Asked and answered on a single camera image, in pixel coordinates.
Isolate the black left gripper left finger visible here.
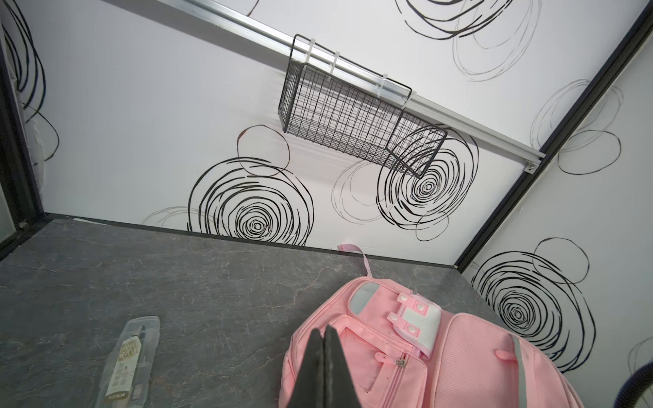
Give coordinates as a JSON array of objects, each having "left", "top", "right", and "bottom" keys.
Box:
[{"left": 287, "top": 329, "right": 324, "bottom": 408}]

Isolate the black wire wall basket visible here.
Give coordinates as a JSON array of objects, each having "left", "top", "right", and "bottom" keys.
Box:
[{"left": 278, "top": 34, "right": 448, "bottom": 177}]

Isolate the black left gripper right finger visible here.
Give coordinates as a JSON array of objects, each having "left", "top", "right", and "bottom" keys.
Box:
[{"left": 323, "top": 326, "right": 361, "bottom": 408}]

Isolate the clear plastic pen case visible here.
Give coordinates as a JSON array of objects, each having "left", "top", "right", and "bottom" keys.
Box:
[{"left": 95, "top": 316, "right": 161, "bottom": 407}]

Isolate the pink student backpack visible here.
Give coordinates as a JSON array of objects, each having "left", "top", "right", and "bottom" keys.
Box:
[{"left": 279, "top": 272, "right": 582, "bottom": 407}]

